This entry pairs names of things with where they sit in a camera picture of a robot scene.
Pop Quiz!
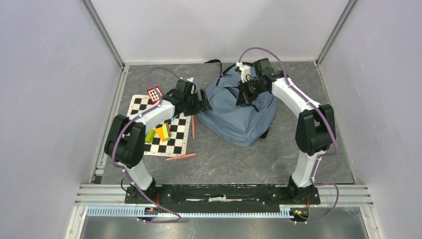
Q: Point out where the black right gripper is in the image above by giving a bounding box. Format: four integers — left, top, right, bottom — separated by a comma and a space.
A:
236, 78, 266, 106

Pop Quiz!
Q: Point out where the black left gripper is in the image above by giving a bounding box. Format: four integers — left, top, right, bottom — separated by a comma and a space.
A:
184, 88, 212, 117

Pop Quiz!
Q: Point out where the orange pencil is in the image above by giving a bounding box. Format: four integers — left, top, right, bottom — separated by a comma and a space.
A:
191, 116, 196, 139
165, 153, 197, 161

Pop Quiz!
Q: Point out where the blue student backpack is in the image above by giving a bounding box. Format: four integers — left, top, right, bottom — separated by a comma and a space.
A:
197, 64, 277, 147

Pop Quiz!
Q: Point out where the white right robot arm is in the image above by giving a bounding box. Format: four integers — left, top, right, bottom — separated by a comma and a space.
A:
235, 58, 336, 203

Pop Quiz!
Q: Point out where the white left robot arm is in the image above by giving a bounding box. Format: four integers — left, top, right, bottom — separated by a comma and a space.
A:
104, 79, 212, 203

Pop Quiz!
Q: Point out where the black white chessboard mat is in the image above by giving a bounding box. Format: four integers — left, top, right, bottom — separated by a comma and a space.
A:
127, 95, 192, 157

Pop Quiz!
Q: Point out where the red white toy block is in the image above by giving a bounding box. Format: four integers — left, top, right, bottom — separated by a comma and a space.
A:
147, 86, 163, 104

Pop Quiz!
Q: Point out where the orange yellow toy block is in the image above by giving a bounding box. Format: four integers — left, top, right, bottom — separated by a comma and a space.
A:
155, 123, 171, 142

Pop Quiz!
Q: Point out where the green toy block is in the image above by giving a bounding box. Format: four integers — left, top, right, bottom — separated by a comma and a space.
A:
145, 129, 156, 144

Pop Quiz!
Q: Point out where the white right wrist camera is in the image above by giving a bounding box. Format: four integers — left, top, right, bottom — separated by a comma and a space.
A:
235, 62, 252, 83

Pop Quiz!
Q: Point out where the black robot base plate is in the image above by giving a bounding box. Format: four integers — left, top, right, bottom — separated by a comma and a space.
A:
124, 183, 321, 214

